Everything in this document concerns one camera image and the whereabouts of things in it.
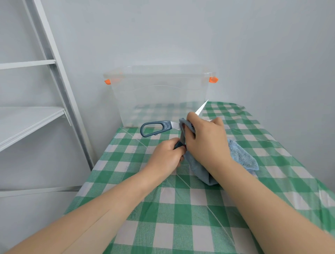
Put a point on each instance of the clear plastic storage box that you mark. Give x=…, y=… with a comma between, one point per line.
x=151, y=96

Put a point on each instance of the green white checkered tablecloth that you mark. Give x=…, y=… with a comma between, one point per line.
x=183, y=214

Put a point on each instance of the blue microfibre cloth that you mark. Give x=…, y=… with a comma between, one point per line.
x=246, y=158

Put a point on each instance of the person's right forearm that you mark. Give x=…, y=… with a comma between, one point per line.
x=277, y=217

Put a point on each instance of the person's left forearm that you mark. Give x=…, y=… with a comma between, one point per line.
x=78, y=217

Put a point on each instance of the white metal shelf rack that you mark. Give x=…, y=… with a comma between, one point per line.
x=26, y=120

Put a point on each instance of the person's left hand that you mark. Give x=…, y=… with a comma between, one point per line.
x=162, y=159

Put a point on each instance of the person's right hand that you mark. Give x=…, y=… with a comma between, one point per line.
x=209, y=141

